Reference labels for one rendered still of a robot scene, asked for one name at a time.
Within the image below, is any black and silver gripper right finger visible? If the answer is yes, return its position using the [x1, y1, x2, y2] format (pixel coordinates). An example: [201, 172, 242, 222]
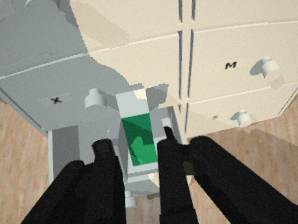
[148, 106, 298, 224]

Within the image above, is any green and white eraser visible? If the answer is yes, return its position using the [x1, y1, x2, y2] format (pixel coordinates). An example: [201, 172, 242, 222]
[116, 85, 158, 166]

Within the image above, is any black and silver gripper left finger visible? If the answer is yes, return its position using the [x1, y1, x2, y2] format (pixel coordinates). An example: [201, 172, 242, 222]
[20, 113, 129, 224]

